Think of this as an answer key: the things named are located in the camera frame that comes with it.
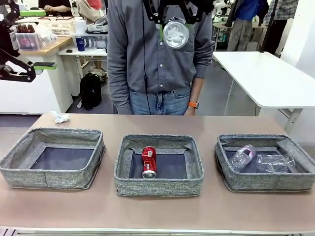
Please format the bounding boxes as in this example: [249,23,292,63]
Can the clear plastic storage box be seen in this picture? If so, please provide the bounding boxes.
[9,24,58,51]

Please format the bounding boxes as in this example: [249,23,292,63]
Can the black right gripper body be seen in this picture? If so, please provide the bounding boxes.
[196,0,214,13]

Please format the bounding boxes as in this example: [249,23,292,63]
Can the crushed red soda can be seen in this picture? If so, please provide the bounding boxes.
[141,146,158,179]

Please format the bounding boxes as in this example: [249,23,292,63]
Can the person in beige top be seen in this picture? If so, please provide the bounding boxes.
[77,0,109,23]

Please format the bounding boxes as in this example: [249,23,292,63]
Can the person in plaid shirt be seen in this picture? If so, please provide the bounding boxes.
[260,0,300,53]

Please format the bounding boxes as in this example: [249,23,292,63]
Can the crushed black drink can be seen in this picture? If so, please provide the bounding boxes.
[162,16,190,50]

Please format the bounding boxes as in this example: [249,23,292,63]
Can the grey fabric basket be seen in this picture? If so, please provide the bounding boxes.
[113,134,205,197]
[214,133,315,193]
[0,127,106,190]

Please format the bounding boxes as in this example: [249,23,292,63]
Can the clear bottle pink label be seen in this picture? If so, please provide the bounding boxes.
[228,144,257,173]

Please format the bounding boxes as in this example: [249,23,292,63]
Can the clear plastic container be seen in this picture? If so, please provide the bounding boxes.
[255,153,296,174]

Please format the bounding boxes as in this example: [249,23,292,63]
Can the person in black shirt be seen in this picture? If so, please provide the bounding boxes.
[38,0,72,13]

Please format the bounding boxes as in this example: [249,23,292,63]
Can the person in blue jacket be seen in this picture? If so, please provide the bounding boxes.
[225,0,269,52]

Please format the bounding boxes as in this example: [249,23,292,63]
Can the white desk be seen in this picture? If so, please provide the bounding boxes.
[58,46,109,74]

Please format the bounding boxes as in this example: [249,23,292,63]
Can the white cylindrical container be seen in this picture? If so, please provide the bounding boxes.
[73,20,87,34]

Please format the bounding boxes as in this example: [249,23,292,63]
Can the white paper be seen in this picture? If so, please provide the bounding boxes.
[50,111,71,124]

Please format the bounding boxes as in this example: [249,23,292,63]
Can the person's left forearm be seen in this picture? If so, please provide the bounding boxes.
[191,76,205,103]

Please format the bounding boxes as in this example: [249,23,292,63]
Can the thin black hanging cable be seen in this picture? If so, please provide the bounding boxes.
[142,0,151,116]

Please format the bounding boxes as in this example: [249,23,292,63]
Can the person in grey shirt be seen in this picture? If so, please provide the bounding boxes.
[107,0,214,116]

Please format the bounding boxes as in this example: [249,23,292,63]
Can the blue drink bottle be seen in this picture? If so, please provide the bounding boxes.
[76,36,86,52]

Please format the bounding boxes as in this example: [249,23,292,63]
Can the black backpack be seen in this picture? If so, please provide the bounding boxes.
[80,73,102,111]

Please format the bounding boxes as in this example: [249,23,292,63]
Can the beige crumpled bag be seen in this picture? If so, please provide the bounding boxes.
[88,68,109,81]

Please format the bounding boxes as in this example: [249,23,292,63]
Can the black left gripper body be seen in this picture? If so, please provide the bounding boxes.
[0,24,20,57]

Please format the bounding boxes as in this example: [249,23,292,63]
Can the small white robot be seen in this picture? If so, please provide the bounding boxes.
[213,0,233,23]

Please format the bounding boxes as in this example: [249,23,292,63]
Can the clear plastic bin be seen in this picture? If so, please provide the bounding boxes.
[71,33,109,49]

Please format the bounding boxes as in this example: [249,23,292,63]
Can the large white table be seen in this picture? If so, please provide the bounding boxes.
[212,51,315,135]

